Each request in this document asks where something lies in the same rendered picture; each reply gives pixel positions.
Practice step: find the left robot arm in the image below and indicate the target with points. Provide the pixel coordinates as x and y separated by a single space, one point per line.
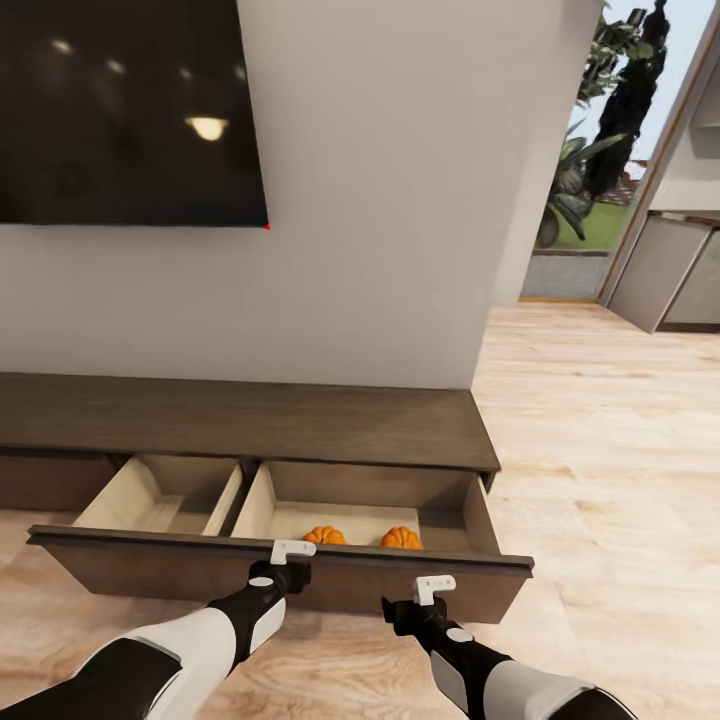
168 671

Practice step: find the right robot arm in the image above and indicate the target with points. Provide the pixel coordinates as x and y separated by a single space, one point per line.
484 683

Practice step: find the pumpkin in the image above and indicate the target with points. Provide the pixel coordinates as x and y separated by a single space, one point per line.
325 535
401 537

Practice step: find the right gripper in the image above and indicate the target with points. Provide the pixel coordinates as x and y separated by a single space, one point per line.
409 617

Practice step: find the fixed window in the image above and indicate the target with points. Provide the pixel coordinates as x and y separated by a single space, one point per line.
645 58

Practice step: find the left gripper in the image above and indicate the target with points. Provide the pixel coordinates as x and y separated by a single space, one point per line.
294 575

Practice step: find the dishwasher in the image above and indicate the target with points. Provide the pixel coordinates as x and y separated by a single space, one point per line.
696 306

